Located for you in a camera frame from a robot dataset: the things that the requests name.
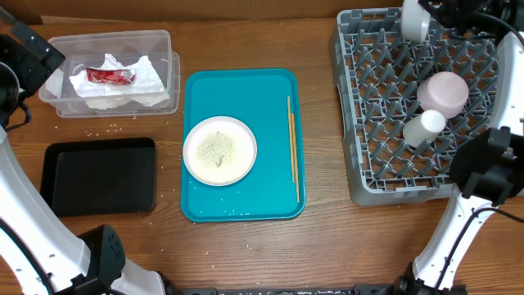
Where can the white paper cup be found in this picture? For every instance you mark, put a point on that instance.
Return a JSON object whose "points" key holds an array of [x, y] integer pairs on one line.
{"points": [[426, 126]]}

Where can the grey bowl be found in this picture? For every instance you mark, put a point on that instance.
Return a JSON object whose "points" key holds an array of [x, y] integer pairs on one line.
{"points": [[414, 21]]}

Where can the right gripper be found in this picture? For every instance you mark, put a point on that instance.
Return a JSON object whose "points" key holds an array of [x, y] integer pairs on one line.
{"points": [[442, 11]]}

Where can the white napkin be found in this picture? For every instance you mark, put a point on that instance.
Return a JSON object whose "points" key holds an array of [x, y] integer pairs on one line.
{"points": [[147, 88]]}

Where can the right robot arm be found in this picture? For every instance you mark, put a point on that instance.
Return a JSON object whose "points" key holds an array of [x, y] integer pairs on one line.
{"points": [[488, 169]]}

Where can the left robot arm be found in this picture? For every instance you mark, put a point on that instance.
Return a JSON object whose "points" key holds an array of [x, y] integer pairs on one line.
{"points": [[44, 255]]}

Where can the white plate with rice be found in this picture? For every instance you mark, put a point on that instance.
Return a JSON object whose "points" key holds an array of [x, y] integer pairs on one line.
{"points": [[219, 151]]}

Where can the red snack wrapper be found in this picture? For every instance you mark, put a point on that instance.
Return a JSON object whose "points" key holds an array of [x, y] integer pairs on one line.
{"points": [[120, 77]]}

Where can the small pink bowl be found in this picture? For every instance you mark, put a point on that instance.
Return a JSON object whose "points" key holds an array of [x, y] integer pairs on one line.
{"points": [[445, 92]]}

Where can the grey dishwasher rack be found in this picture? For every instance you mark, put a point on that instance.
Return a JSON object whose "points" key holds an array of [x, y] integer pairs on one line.
{"points": [[377, 73]]}

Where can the black plastic tray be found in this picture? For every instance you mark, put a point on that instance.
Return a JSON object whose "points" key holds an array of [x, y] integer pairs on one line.
{"points": [[100, 177]]}

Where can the clear plastic bin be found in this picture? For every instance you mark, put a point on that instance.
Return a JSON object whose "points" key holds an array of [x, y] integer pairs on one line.
{"points": [[88, 50]]}

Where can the wooden chopstick left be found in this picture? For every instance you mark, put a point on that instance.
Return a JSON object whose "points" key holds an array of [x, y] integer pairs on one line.
{"points": [[290, 138]]}

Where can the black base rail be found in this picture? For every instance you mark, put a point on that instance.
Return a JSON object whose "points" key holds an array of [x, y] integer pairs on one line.
{"points": [[358, 289]]}

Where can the teal plastic tray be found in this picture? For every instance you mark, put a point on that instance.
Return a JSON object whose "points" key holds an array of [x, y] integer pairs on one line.
{"points": [[258, 98]]}

